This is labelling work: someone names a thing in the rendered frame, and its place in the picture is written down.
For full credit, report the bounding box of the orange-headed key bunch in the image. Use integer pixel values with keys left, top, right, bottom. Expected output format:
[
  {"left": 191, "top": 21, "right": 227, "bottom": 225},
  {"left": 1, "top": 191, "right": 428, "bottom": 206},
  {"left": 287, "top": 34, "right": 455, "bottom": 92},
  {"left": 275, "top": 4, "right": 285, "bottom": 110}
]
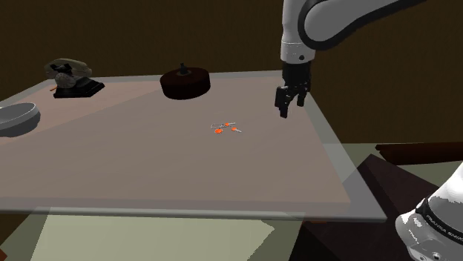
[{"left": 210, "top": 122, "right": 243, "bottom": 135}]

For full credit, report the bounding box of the dark round candle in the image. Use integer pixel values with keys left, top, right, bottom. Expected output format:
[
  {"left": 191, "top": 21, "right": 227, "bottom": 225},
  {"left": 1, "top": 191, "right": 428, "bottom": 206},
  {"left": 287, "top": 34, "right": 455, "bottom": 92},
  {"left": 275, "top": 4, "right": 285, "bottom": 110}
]
[{"left": 160, "top": 63, "right": 211, "bottom": 101}]

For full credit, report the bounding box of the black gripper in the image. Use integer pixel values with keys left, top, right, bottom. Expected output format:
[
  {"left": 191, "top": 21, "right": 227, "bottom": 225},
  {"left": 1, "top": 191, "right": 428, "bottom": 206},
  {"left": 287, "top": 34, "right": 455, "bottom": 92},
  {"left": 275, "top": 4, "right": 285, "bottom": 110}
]
[{"left": 274, "top": 61, "right": 312, "bottom": 119}]

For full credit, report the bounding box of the stone figure on black base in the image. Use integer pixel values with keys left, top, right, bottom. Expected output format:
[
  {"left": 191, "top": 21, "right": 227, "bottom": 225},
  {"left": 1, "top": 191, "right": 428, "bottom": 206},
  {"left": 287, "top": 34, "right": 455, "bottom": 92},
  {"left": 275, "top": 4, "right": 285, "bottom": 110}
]
[{"left": 44, "top": 58, "right": 106, "bottom": 99}]

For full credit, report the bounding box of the dark wooden furniture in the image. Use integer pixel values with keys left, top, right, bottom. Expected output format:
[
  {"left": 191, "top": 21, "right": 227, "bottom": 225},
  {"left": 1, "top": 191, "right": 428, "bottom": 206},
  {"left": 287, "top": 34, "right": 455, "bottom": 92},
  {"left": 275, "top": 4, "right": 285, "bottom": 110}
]
[{"left": 375, "top": 141, "right": 463, "bottom": 166}]

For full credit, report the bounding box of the grey round bowl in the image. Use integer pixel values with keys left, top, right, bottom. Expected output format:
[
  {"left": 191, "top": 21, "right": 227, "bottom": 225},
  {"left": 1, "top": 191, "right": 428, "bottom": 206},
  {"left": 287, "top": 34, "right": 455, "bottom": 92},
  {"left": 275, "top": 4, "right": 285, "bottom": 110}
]
[{"left": 0, "top": 102, "right": 42, "bottom": 138}]

